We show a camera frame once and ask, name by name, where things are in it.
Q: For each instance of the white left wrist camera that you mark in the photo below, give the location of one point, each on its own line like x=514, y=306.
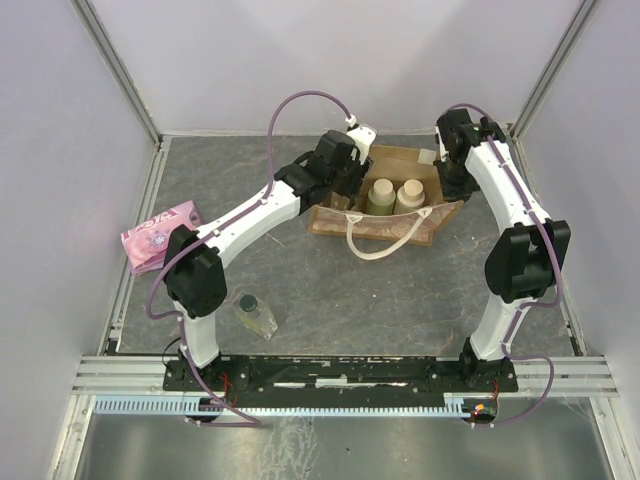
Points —
x=363, y=136

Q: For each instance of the aluminium frame post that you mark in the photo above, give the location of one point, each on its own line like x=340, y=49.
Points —
x=98, y=32

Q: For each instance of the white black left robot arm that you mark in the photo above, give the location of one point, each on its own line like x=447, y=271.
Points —
x=196, y=281

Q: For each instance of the brown canvas tote bag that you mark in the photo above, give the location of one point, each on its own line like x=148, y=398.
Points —
x=371, y=237

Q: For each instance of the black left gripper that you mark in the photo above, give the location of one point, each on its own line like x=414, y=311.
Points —
x=352, y=189

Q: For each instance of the aluminium front rail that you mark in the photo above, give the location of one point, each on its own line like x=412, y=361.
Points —
x=573, y=376

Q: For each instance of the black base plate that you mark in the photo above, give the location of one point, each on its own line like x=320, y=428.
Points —
x=259, y=373

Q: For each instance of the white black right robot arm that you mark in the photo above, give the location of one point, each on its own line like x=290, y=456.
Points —
x=524, y=268

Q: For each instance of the clear square bottle yellow liquid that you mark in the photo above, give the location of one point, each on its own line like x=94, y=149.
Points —
x=255, y=314

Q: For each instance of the beige lotion bottle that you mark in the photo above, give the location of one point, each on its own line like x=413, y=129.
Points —
x=410, y=197

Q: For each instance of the pink tissue pack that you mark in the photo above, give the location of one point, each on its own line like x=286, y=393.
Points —
x=146, y=244

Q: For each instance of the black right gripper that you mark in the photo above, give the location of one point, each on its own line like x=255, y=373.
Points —
x=461, y=193

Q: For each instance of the yellow-green lotion bottle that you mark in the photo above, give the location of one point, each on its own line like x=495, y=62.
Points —
x=381, y=198

